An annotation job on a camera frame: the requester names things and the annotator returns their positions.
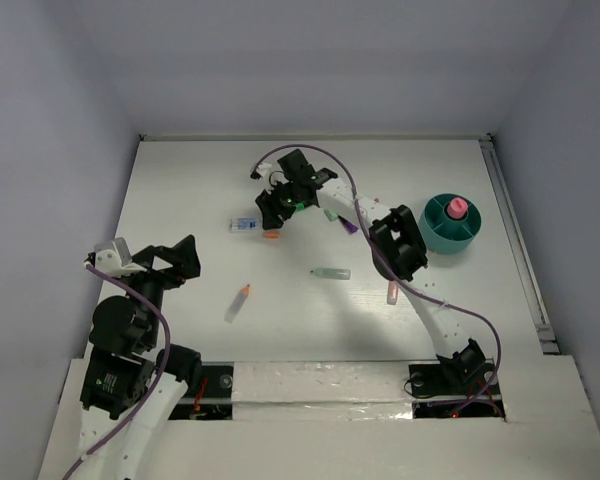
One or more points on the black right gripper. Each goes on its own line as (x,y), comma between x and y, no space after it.
(270,209)

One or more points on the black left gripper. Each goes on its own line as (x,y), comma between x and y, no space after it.
(185,259)

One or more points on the clear blue glue bottle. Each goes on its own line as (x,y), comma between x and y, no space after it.
(245,224)

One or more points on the purple cap black highlighter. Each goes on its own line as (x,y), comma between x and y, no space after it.
(349,227)

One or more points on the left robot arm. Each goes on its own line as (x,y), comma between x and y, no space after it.
(135,374)

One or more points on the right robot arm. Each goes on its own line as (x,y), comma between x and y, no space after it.
(315,177)

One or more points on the small orange eraser cap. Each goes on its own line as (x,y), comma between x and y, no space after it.
(271,235)

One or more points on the mint green eraser cap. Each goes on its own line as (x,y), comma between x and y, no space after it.
(331,215)

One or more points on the green pencil-shaped clear case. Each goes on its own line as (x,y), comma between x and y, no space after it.
(331,273)

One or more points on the orange tip clear pencil case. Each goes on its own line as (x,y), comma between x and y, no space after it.
(237,304)

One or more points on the pink orange pencil-shaped case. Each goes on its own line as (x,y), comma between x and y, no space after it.
(392,293)

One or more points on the teal round organizer container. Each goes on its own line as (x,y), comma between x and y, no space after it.
(443,235)

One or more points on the pink cap bottle in organizer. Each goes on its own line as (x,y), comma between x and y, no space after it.
(457,208)

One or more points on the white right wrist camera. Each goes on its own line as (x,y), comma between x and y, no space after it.
(261,171)

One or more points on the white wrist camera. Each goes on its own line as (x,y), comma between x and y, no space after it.
(111,258)
(261,171)

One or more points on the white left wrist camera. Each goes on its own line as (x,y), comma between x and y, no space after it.
(111,258)

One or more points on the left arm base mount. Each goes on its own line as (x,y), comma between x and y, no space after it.
(211,400)

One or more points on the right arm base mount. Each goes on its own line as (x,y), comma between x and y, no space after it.
(433,397)

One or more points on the aluminium rail right edge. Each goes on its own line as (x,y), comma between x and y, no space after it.
(532,292)

